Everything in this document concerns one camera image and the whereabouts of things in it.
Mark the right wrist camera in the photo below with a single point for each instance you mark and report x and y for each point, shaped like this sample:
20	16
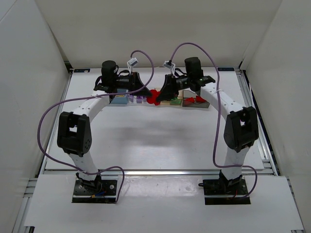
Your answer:
170	65

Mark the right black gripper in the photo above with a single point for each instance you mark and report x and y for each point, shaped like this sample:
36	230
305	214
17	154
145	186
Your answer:
168	84

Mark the green lego block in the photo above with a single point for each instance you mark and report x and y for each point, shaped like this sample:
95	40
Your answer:
175	101

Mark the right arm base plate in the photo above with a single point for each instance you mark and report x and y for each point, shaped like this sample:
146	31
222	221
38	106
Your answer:
215	194

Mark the blue container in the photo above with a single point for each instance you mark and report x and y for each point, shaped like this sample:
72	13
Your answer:
118	99

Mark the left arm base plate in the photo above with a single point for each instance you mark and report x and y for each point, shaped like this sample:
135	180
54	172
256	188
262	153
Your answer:
99	191

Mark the purple lego block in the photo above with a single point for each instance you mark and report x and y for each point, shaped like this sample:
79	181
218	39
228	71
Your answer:
131	98
140	99

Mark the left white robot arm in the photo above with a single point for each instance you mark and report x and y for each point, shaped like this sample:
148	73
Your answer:
74	130

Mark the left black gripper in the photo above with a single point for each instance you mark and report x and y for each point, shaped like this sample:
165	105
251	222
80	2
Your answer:
135	81

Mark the aluminium table rail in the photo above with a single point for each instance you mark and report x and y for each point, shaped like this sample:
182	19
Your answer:
143	172

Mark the clear container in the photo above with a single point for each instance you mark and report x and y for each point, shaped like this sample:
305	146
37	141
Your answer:
135	100

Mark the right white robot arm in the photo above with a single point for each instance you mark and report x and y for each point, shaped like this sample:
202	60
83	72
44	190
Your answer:
241	125

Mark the red lego piece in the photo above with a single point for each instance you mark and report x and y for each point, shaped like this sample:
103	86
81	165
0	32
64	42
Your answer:
199	99
190	100

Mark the grey container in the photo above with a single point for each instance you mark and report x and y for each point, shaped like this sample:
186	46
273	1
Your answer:
189	94

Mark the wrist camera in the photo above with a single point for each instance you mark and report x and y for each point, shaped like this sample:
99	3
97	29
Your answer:
132	63
170	65

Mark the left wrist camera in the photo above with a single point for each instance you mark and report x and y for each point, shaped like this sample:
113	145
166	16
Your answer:
132	63

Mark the red lego block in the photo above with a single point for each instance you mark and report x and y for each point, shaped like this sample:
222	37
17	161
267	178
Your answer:
152	99

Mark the orange container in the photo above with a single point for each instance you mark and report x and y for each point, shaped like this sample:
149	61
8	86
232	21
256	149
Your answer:
168	96

